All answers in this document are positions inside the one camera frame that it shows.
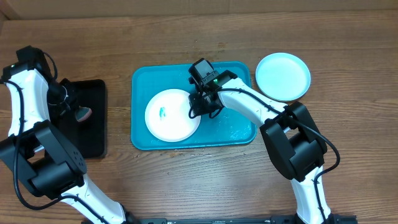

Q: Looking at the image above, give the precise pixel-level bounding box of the black orange sponge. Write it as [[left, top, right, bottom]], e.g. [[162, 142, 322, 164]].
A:
[[75, 106, 92, 123]]

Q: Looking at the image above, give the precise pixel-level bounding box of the white plate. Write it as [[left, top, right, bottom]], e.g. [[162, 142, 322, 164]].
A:
[[144, 89, 201, 142]]

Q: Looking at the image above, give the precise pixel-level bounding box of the light blue plate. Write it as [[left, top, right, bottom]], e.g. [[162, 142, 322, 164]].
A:
[[255, 52, 312, 102]]

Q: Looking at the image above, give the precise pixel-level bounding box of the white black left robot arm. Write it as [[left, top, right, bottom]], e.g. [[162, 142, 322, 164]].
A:
[[1, 45, 139, 223]]

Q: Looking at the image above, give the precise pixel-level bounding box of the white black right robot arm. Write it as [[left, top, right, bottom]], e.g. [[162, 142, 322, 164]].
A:
[[188, 58, 331, 223]]

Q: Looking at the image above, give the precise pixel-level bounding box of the teal plastic serving tray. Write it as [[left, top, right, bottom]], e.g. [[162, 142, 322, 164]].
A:
[[131, 64, 257, 151]]

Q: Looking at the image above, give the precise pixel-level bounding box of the black rectangular tray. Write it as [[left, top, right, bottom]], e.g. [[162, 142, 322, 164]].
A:
[[50, 79, 108, 159]]

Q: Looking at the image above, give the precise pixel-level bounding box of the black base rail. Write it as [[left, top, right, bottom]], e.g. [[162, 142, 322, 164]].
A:
[[81, 214, 358, 224]]

